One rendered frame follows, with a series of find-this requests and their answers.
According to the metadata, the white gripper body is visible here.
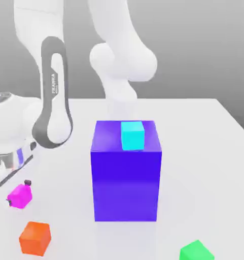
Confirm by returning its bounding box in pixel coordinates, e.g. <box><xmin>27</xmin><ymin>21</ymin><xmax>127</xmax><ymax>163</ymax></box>
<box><xmin>0</xmin><ymin>152</ymin><xmax>40</xmax><ymax>197</ymax></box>

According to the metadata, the small magenta cube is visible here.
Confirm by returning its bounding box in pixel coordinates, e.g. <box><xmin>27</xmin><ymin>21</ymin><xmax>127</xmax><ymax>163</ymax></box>
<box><xmin>7</xmin><ymin>183</ymin><xmax>33</xmax><ymax>210</ymax></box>

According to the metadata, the small orange cube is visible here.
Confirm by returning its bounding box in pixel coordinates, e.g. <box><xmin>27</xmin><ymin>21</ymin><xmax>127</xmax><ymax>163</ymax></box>
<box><xmin>19</xmin><ymin>221</ymin><xmax>52</xmax><ymax>257</ymax></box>

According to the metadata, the small cyan cube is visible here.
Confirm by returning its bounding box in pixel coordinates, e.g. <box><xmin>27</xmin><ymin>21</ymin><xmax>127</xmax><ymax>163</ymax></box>
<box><xmin>120</xmin><ymin>121</ymin><xmax>145</xmax><ymax>151</ymax></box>

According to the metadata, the small green cube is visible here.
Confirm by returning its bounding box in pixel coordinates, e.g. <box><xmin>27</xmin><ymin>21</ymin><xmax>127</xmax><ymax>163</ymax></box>
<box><xmin>179</xmin><ymin>239</ymin><xmax>215</xmax><ymax>260</ymax></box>

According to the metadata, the large blue box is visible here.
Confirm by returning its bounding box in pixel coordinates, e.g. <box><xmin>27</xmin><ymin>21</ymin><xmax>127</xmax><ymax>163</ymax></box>
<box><xmin>90</xmin><ymin>120</ymin><xmax>162</xmax><ymax>222</ymax></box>

